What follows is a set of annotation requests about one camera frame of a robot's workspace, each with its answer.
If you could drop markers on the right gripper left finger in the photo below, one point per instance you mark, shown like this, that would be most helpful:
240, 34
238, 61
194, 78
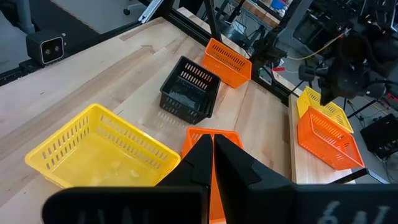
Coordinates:
192, 174

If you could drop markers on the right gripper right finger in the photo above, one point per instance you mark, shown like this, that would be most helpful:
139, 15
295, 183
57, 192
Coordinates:
242, 186

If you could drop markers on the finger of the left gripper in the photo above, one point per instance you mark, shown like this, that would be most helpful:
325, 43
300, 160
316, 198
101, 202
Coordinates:
326, 96

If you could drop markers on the yellow plastic basket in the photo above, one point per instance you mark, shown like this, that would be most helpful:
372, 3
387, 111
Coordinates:
102, 161
306, 98

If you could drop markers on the orange plastic basket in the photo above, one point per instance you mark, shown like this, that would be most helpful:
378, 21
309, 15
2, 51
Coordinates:
227, 67
191, 141
329, 146

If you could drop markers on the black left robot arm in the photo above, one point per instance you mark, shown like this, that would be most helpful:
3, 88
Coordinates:
270, 51

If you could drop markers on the black equipment box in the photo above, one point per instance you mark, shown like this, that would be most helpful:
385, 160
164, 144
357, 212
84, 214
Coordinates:
379, 137

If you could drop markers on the black plastic basket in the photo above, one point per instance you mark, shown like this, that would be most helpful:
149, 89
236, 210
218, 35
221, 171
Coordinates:
186, 96

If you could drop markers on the silver aluminium extrusion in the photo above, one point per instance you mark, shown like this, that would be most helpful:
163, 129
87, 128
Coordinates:
150, 12

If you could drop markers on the office chair wheel base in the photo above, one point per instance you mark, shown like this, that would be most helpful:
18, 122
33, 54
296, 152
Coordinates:
127, 12

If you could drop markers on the small black depth camera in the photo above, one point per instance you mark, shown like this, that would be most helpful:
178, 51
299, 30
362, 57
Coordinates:
46, 48

